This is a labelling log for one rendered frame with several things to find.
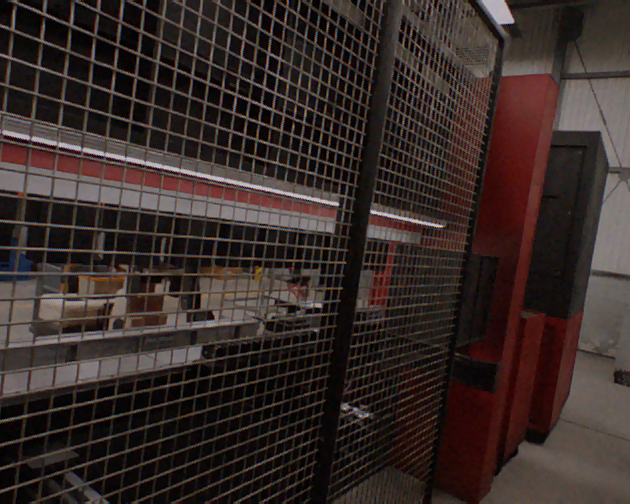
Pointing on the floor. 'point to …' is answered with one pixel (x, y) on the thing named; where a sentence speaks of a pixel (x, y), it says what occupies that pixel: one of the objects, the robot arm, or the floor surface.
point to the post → (349, 249)
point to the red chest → (520, 385)
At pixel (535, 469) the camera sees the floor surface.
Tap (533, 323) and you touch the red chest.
